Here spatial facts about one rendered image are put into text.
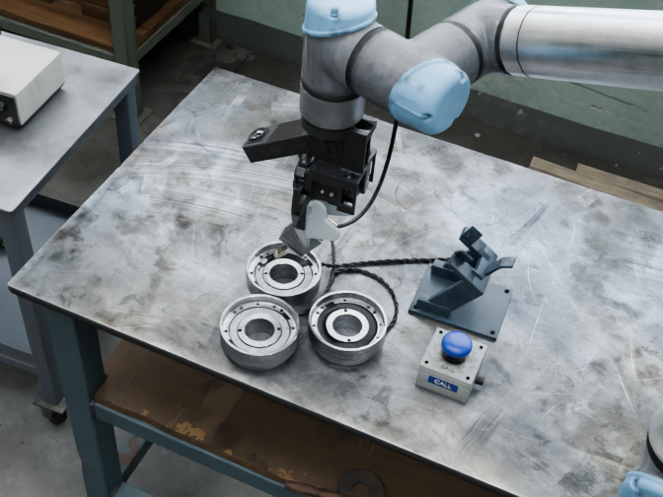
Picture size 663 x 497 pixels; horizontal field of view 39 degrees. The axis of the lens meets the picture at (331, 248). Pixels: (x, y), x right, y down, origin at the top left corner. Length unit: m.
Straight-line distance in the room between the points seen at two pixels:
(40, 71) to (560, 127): 1.66
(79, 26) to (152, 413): 1.63
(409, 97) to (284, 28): 2.18
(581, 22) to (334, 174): 0.33
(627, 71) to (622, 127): 1.96
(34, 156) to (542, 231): 0.90
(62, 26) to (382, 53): 2.03
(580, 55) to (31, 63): 1.16
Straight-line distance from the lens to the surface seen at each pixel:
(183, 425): 1.51
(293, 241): 1.25
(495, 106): 2.98
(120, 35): 2.78
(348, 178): 1.12
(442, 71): 0.96
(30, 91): 1.83
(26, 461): 2.18
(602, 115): 2.91
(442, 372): 1.22
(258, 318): 1.28
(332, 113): 1.06
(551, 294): 1.41
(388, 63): 0.98
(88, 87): 1.93
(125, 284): 1.37
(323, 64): 1.03
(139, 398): 1.55
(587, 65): 0.98
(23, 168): 1.76
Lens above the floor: 1.80
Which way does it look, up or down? 45 degrees down
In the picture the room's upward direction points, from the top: 5 degrees clockwise
